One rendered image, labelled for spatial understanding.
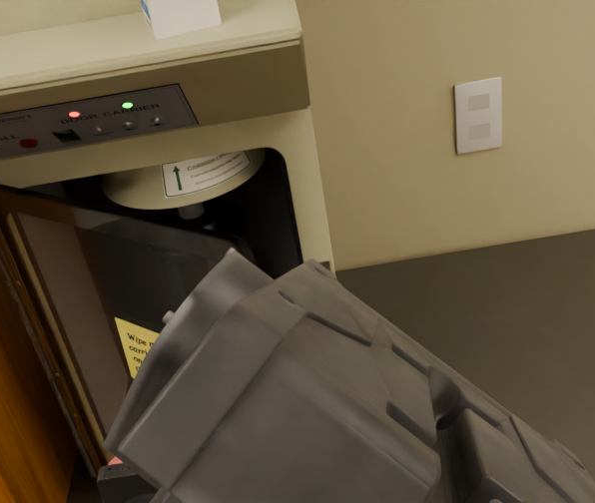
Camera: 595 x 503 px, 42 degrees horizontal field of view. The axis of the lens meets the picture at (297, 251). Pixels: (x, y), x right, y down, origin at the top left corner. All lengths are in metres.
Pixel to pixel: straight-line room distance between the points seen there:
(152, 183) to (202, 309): 0.60
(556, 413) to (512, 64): 0.51
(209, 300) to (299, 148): 0.56
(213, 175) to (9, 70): 0.24
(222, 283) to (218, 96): 0.46
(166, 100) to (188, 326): 0.46
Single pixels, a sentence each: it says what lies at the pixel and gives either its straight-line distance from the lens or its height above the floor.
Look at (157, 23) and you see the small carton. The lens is 0.60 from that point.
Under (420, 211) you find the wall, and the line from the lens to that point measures 1.29.
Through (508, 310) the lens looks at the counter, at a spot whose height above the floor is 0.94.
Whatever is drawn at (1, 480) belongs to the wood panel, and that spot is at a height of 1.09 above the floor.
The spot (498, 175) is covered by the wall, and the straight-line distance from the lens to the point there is 1.29.
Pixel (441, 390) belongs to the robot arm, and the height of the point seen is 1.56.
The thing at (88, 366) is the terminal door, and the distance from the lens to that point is 0.81.
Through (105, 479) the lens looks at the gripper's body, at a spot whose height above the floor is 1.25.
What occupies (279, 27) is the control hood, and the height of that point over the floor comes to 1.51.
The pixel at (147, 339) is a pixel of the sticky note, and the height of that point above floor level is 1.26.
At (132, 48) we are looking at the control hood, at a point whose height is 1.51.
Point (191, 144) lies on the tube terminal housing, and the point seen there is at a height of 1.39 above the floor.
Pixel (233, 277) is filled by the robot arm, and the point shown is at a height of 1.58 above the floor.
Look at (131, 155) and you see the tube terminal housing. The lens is 0.73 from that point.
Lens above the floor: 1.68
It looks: 33 degrees down
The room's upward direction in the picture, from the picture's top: 10 degrees counter-clockwise
